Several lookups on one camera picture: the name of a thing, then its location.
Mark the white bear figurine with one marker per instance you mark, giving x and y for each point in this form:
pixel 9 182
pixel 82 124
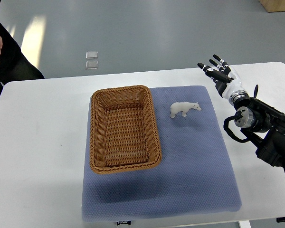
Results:
pixel 183 107

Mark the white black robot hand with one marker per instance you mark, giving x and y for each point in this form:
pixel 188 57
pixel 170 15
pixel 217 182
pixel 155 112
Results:
pixel 226 79

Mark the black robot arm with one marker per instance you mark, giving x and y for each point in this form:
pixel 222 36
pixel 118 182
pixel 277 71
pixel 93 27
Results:
pixel 264 126

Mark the brown wicker basket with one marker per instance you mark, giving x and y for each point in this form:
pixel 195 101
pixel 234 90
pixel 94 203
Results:
pixel 123 130

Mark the blue textured mat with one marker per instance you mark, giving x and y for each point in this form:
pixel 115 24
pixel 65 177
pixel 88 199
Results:
pixel 195 175

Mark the person in black clothes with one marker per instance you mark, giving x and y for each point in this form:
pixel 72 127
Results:
pixel 14 66

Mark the table label tag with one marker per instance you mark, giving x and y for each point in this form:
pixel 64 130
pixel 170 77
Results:
pixel 123 223

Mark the upper metal floor plate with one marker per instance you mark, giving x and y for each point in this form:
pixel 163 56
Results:
pixel 91 54

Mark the wooden box corner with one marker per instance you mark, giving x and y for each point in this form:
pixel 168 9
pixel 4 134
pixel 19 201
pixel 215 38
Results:
pixel 273 5

